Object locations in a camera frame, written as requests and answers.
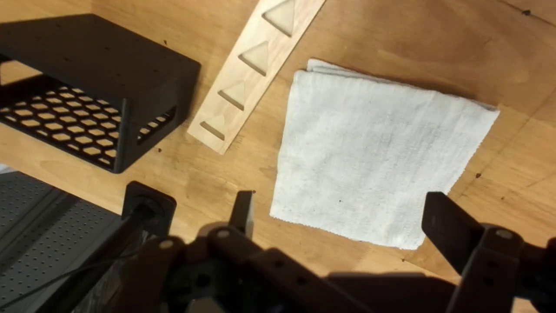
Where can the grey perforated metal board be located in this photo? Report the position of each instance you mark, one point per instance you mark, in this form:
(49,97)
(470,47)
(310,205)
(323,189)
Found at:
(39,226)

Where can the black perforated metal box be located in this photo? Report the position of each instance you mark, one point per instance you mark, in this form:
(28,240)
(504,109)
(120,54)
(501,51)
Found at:
(108,65)

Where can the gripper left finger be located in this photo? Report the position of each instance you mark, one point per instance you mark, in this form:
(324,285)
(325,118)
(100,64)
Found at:
(243,248)

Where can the white folded cloth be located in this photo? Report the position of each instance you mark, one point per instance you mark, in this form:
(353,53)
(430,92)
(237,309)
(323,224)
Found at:
(369,152)

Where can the black stand pole with plate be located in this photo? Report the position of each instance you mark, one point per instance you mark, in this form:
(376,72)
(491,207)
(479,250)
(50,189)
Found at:
(147,208)

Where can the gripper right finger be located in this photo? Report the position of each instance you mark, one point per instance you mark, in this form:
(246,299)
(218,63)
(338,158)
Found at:
(451,230)

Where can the wooden board with triangle cutouts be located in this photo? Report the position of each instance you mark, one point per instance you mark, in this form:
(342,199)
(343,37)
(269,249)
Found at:
(243,87)

